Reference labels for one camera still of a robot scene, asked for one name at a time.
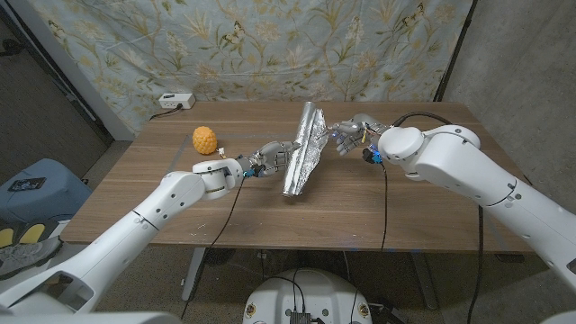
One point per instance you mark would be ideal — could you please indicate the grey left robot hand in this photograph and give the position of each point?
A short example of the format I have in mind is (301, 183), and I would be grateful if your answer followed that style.
(270, 157)

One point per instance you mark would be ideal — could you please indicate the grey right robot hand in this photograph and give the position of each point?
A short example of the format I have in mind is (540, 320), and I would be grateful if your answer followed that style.
(355, 130)

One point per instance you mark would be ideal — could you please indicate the aluminum foil roll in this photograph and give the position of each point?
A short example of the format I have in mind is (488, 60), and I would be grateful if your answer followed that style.
(306, 153)

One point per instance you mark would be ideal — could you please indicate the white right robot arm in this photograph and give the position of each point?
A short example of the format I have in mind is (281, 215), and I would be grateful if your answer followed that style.
(486, 175)

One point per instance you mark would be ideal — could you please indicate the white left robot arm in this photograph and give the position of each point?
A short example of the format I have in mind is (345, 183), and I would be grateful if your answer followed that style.
(126, 234)

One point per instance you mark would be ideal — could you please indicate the yellow toy pineapple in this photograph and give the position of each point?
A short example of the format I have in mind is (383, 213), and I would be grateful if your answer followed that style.
(204, 140)

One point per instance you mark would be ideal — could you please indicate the white power strip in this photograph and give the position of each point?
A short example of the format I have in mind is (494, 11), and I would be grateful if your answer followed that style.
(175, 101)

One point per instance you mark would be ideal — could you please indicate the black round fan grille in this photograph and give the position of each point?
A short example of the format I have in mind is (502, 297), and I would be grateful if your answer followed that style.
(219, 256)

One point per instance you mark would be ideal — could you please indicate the floral backdrop cloth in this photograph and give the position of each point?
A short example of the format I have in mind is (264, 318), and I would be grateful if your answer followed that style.
(279, 45)

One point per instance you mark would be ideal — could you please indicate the black backdrop pole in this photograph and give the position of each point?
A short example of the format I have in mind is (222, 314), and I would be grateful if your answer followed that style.
(454, 49)

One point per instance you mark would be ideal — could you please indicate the grey table leg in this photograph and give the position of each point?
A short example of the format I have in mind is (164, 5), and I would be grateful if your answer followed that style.
(193, 274)
(424, 281)

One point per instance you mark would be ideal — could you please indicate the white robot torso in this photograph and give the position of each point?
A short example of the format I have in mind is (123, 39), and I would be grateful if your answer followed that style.
(315, 292)

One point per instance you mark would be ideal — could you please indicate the black yellow foot pedal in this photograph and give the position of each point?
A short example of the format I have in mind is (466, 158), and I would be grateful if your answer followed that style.
(31, 234)

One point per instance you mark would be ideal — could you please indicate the grey sneaker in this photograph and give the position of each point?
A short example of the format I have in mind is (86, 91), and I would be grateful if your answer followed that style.
(22, 256)

